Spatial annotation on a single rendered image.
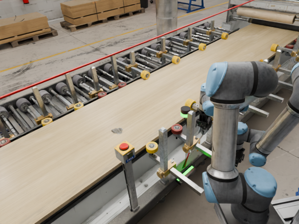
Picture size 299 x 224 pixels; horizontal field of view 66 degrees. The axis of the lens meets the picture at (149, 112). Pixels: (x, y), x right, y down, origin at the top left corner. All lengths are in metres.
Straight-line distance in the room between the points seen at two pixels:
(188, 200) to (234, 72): 1.74
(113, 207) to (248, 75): 1.19
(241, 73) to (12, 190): 1.34
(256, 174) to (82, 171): 0.97
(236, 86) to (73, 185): 1.04
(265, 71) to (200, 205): 1.72
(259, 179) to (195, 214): 1.39
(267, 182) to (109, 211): 1.00
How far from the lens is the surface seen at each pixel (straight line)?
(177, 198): 2.36
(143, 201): 1.52
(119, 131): 1.65
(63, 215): 1.48
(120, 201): 1.64
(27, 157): 1.73
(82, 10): 7.38
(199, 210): 2.31
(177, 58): 2.52
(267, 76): 0.82
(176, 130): 1.63
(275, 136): 1.13
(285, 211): 1.32
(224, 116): 0.82
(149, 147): 1.52
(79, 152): 1.60
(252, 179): 0.95
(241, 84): 0.79
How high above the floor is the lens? 1.99
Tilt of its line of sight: 37 degrees down
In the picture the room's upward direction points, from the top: 4 degrees counter-clockwise
